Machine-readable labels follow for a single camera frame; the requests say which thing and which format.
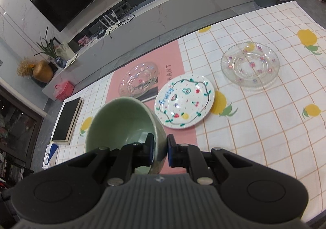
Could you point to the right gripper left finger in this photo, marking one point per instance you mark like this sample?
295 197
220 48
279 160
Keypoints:
130 157

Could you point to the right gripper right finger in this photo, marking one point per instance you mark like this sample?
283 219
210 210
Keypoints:
192 159

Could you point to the green ceramic bowl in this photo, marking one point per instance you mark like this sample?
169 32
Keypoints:
123 121

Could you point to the white fruity painted plate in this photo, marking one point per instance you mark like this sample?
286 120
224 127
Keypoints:
184 101

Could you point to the clear glass plate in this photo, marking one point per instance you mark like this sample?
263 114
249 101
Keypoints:
140 82
250 64

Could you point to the black notebook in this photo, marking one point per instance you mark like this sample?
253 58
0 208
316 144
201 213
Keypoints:
66 122

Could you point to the blue white box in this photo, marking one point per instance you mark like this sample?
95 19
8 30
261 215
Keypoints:
50 157

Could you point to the pink storage box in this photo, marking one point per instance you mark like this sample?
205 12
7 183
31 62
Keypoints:
63 90

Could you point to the checkered lemon tablecloth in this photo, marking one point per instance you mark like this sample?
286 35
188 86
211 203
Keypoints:
281 125

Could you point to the golden vase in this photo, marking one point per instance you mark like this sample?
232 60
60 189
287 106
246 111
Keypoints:
42 71

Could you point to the white wifi router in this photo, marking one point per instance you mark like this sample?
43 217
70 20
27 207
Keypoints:
109 19

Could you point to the potted plant in blue vase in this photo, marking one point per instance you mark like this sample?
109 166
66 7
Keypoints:
47 47

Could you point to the white tv console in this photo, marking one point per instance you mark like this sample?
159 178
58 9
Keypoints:
150 21

